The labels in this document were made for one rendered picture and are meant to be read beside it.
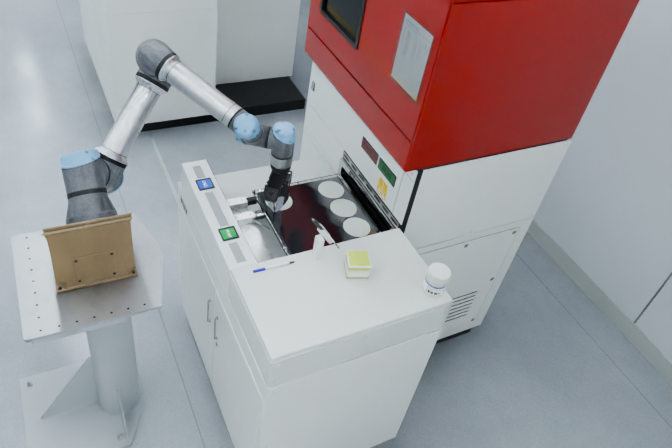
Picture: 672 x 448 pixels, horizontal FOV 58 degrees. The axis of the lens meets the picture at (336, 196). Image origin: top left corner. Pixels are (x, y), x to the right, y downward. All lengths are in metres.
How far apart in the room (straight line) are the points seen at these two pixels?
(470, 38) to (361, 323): 0.88
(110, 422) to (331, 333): 1.23
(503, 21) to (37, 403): 2.26
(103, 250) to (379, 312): 0.87
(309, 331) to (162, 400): 1.13
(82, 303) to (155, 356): 0.91
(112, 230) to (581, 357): 2.37
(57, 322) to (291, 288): 0.71
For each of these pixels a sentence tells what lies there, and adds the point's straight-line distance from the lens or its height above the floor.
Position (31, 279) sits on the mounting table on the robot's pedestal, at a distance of 2.18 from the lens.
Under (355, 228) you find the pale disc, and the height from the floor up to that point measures 0.90.
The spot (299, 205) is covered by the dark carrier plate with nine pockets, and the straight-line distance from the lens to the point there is 2.27.
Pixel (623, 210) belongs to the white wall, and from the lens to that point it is 3.41.
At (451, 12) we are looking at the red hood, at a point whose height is 1.77.
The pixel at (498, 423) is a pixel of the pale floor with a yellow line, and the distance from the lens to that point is 2.99.
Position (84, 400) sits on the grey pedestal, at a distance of 2.78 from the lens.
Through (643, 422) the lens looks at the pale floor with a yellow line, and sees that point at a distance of 3.35.
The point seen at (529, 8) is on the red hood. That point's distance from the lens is 1.90.
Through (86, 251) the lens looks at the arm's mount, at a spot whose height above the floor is 0.98.
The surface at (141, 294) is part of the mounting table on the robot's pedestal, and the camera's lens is 2.08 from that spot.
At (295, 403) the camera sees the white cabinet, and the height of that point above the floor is 0.67.
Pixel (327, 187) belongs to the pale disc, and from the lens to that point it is 2.37.
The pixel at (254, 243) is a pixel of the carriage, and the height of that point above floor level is 0.88.
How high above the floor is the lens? 2.42
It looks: 41 degrees down
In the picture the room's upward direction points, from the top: 11 degrees clockwise
